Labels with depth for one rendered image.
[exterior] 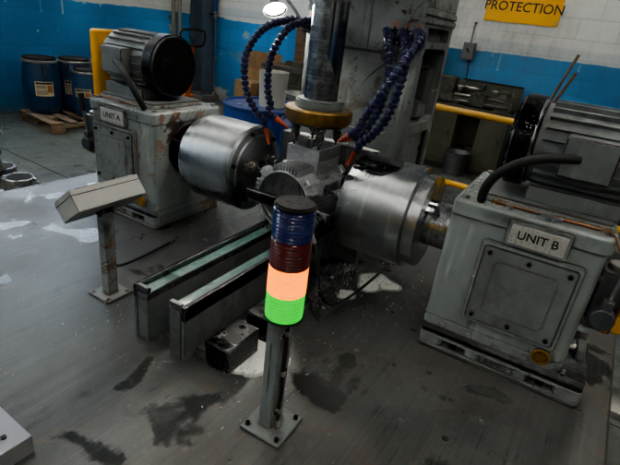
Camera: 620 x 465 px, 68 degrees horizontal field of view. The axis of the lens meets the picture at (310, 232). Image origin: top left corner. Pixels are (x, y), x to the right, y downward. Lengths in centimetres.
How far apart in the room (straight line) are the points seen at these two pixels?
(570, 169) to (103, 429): 92
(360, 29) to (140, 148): 72
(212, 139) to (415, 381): 81
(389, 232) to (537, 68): 519
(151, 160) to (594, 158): 112
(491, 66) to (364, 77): 488
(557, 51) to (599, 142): 518
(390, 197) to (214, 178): 51
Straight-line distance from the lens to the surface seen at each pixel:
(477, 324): 107
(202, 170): 133
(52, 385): 99
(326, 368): 100
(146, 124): 145
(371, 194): 107
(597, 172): 96
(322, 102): 120
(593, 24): 610
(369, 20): 140
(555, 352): 107
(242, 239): 120
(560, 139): 100
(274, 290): 68
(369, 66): 140
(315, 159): 122
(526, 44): 617
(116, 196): 109
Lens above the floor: 145
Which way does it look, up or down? 24 degrees down
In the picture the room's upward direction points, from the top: 7 degrees clockwise
